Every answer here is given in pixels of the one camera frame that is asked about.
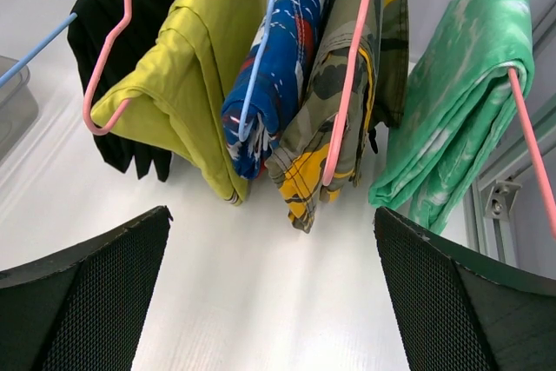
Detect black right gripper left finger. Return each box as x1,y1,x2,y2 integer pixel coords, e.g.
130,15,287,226
1,206,172,370

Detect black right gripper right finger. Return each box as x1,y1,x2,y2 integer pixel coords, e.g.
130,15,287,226
374,207,555,370

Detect light blue wire hanger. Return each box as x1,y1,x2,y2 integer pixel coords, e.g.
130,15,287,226
0,12,77,87

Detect black trousers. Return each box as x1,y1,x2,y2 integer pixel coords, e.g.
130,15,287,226
67,0,174,182

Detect pink hanger under green trousers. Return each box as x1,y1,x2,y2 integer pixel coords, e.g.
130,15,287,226
508,67,556,237

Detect yellow-green trousers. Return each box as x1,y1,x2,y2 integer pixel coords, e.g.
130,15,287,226
91,0,266,205

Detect pink hanger under camouflage shorts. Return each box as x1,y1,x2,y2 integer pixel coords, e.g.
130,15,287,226
322,0,370,187

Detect pink hanger under yellow trousers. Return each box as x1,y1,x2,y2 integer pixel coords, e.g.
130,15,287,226
82,0,133,136

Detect blue hanger under patterned shorts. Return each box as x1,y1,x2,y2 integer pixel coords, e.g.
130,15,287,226
238,0,275,142

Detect clear plastic bin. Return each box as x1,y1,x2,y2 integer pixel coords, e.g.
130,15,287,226
0,66,39,160

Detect camouflage shorts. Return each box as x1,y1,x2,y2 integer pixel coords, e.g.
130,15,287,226
266,0,409,232

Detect blue patterned shorts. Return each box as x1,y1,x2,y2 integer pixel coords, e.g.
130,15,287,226
221,0,332,180

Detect aluminium corner bracket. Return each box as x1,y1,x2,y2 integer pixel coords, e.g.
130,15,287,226
483,180,521,222

